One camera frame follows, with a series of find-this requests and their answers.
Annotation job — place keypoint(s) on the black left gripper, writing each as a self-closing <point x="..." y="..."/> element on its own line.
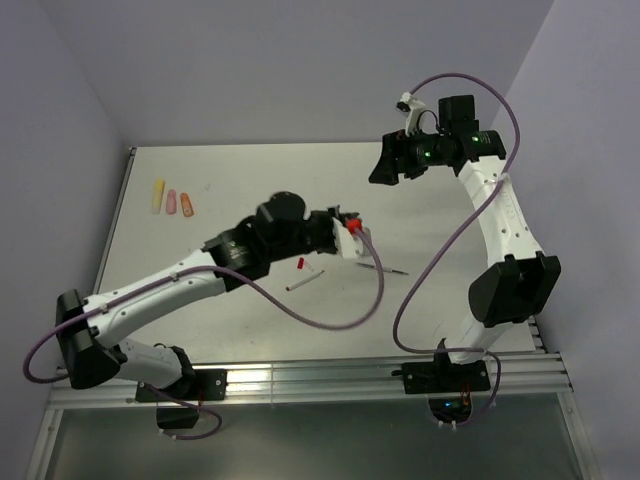
<point x="326" y="216"/>

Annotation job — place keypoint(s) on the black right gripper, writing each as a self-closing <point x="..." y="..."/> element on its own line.
<point x="396" y="145"/>

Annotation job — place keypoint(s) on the white pen with red tip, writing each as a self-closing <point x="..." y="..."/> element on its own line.
<point x="304" y="281"/>

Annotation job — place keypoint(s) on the orange highlighter pen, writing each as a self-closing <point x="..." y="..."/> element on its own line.
<point x="186" y="205"/>

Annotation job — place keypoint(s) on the pink highlighter pen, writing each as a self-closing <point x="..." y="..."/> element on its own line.
<point x="171" y="204"/>

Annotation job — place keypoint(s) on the yellow marker pen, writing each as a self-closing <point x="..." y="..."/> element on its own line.
<point x="157" y="196"/>

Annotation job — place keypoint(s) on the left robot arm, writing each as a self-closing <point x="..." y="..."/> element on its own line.
<point x="101" y="348"/>

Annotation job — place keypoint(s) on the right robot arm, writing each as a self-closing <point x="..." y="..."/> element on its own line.
<point x="519" y="277"/>

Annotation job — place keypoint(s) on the purple ballpoint pen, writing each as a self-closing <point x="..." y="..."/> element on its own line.
<point x="383" y="269"/>

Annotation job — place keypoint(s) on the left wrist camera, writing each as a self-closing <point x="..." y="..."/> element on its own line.
<point x="349" y="243"/>

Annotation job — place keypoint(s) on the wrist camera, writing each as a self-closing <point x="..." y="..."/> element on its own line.
<point x="349" y="243"/>
<point x="412" y="109"/>

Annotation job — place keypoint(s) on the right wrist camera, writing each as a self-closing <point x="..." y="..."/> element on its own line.
<point x="412" y="109"/>

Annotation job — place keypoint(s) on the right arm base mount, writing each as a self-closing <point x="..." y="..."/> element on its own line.
<point x="441" y="376"/>

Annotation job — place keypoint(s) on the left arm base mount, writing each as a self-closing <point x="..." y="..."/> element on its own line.
<point x="178" y="411"/>

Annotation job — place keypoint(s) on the aluminium rail frame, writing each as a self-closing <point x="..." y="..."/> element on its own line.
<point x="303" y="403"/>

